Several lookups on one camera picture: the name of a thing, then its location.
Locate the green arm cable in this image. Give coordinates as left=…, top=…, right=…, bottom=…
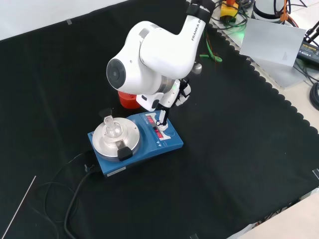
left=199, top=27, right=223, bottom=63

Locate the black power adapter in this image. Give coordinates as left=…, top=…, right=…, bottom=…
left=296, top=41, right=319, bottom=62

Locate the green cable bundle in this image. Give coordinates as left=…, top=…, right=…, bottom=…
left=218, top=13, right=248, bottom=29

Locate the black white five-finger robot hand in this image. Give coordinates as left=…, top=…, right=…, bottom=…
left=156, top=79, right=192, bottom=130

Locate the heater with blue base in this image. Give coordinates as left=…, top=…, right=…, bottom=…
left=87, top=107, right=184, bottom=179

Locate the yellow stop button box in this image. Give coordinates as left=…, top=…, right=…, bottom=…
left=220, top=0, right=241, bottom=18

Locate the clear round-bottom glass flask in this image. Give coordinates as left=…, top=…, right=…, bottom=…
left=103, top=116, right=123, bottom=140

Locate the thick black power cable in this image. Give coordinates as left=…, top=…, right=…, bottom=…
left=64, top=163, right=103, bottom=239

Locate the black tripod leg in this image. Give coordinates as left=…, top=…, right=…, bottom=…
left=304, top=21, right=319, bottom=47

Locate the orange cable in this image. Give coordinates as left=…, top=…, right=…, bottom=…
left=278, top=0, right=300, bottom=27

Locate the thin black cable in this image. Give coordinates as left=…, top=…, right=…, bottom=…
left=26, top=150, right=92, bottom=239

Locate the pale grey board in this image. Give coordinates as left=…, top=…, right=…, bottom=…
left=239, top=17, right=307, bottom=67

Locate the grey metal base plate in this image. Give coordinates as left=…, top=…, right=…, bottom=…
left=211, top=17, right=312, bottom=88

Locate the thin glass rod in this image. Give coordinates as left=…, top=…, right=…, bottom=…
left=1, top=175, right=37, bottom=238

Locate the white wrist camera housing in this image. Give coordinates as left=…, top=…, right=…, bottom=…
left=136, top=92, right=164, bottom=112

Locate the coiled thick black cable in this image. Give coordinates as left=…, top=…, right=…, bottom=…
left=309, top=82, right=319, bottom=112

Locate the black bench cloth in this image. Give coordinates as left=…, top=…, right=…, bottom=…
left=0, top=0, right=319, bottom=239

